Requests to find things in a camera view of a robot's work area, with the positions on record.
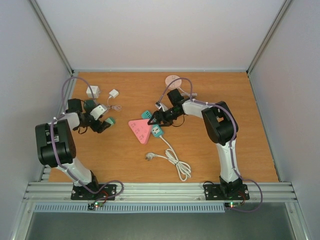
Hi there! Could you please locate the light green plug adapter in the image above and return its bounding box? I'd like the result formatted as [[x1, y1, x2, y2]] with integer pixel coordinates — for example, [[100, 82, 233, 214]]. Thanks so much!
[[105, 117, 116, 126]]

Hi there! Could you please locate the teal power strip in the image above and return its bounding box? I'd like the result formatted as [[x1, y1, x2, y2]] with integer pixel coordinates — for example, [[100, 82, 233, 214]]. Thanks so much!
[[141, 110, 164, 138]]

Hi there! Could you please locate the green cube socket adapter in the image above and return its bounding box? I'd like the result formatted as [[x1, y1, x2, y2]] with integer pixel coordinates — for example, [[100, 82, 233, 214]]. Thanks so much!
[[83, 99, 98, 113]]

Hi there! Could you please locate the pink triangular power strip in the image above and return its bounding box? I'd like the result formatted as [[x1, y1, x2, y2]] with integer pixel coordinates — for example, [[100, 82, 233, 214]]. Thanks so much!
[[128, 119, 152, 145]]

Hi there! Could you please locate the white cube socket adapter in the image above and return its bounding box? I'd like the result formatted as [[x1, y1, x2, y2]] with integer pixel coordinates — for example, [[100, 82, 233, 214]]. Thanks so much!
[[86, 85, 101, 99]]

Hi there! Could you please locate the round pink power strip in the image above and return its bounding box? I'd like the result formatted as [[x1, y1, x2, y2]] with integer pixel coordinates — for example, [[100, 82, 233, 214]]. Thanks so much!
[[165, 74, 182, 90]]

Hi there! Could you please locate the white usb charger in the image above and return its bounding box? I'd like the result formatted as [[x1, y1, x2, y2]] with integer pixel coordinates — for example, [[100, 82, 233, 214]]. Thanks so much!
[[109, 89, 119, 98]]

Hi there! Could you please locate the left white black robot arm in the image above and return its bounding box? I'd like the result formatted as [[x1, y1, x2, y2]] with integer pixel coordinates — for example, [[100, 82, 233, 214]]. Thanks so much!
[[35, 98, 114, 199]]

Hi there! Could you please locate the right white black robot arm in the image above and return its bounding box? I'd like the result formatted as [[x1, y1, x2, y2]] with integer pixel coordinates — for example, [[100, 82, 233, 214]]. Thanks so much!
[[147, 89, 243, 198]]

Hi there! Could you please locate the left controller board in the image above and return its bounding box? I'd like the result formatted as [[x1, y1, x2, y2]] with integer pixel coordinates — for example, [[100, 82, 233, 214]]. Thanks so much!
[[87, 202, 104, 211]]

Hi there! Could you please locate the controller board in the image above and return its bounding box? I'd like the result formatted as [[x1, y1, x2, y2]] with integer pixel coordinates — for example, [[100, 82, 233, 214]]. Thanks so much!
[[224, 201, 244, 209], [87, 202, 104, 211]]

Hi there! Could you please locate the right controller board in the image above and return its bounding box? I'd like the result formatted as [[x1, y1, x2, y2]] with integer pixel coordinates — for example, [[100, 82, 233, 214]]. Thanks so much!
[[224, 201, 244, 209]]

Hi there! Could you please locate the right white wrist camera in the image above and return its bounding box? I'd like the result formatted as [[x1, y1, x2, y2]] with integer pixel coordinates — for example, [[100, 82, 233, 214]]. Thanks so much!
[[155, 102, 168, 112]]

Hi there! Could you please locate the pink usb cable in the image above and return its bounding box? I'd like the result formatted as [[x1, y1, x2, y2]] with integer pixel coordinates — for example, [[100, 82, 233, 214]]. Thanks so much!
[[106, 96, 122, 112]]

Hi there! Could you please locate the white power cord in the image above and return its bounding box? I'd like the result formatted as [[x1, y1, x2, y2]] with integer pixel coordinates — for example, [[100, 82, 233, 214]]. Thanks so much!
[[144, 136, 193, 181]]

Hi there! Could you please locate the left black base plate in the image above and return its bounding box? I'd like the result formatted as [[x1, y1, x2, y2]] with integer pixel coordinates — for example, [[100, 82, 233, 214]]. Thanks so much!
[[70, 184, 117, 201]]

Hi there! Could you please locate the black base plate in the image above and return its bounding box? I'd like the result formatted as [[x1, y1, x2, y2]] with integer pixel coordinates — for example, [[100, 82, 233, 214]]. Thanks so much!
[[70, 184, 117, 201], [202, 181, 250, 201]]

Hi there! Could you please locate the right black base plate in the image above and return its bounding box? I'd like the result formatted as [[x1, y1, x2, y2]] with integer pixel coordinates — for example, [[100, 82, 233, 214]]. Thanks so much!
[[202, 181, 250, 201]]

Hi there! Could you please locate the grey slotted cable duct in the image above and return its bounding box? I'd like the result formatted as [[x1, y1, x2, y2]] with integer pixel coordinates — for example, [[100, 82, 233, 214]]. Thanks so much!
[[34, 202, 225, 214]]

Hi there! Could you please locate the aluminium front rail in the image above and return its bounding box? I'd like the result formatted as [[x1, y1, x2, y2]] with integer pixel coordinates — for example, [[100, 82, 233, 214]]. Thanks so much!
[[22, 182, 298, 203]]

